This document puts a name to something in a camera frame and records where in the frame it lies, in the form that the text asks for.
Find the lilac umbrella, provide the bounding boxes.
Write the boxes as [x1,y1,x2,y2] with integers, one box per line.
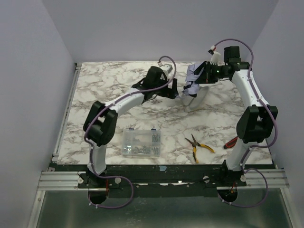
[182,62,203,98]

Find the beige umbrella case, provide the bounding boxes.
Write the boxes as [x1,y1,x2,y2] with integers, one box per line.
[181,86,209,111]

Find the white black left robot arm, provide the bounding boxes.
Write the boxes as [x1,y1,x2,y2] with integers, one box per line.
[83,64,177,175]

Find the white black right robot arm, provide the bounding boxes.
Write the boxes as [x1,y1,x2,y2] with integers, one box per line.
[194,46,278,171]

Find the clear plastic screw box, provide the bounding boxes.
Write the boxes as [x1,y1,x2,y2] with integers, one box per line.
[121,128,162,157]

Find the red black screwdriver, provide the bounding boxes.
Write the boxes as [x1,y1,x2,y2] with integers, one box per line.
[223,136,238,149]

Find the blue tape piece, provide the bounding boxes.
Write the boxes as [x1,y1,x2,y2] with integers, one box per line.
[159,165,167,171]

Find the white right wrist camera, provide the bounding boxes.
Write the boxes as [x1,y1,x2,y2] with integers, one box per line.
[208,46,221,65]

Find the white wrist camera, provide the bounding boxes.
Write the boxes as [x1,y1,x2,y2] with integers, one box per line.
[208,46,221,65]
[159,63,173,81]

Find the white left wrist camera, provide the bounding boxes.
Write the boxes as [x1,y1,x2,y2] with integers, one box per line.
[159,63,173,81]

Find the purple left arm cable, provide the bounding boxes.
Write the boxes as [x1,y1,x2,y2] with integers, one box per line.
[84,55,177,210]

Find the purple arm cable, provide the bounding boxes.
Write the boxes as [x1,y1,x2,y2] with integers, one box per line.
[84,55,177,210]
[208,38,278,208]

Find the yellow handled pliers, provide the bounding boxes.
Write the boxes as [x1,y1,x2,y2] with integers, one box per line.
[185,134,215,164]

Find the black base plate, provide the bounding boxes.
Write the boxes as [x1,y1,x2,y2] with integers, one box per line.
[54,165,280,202]

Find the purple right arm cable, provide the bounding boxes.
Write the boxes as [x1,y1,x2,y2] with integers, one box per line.
[208,38,278,208]

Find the aluminium left side rail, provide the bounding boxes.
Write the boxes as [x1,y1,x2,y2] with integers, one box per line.
[51,63,82,163]

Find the aluminium rail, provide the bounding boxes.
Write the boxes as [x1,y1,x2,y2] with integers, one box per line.
[38,171,86,191]
[51,63,82,163]

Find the aluminium front rail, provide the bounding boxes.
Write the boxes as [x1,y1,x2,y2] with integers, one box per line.
[38,171,86,191]

